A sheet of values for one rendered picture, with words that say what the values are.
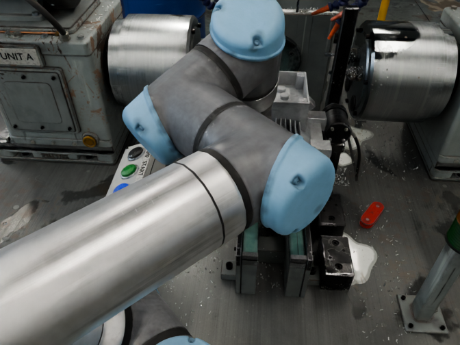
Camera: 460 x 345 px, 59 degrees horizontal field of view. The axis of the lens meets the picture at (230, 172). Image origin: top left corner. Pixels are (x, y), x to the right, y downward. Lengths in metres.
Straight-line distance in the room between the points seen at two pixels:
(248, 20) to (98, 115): 0.74
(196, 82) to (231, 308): 0.56
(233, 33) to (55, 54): 0.69
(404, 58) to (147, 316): 0.78
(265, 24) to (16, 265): 0.29
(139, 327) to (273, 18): 0.40
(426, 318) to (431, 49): 0.58
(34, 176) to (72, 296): 0.98
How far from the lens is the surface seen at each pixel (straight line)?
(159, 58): 1.01
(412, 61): 1.04
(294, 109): 0.78
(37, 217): 1.11
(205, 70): 0.41
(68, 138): 1.19
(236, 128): 0.34
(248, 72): 0.43
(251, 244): 0.81
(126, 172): 0.74
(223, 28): 0.41
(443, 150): 1.18
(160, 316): 0.59
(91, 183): 1.15
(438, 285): 0.82
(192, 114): 0.37
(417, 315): 0.91
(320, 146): 0.79
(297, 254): 0.80
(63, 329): 0.27
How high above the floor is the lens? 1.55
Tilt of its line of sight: 42 degrees down
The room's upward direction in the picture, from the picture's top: straight up
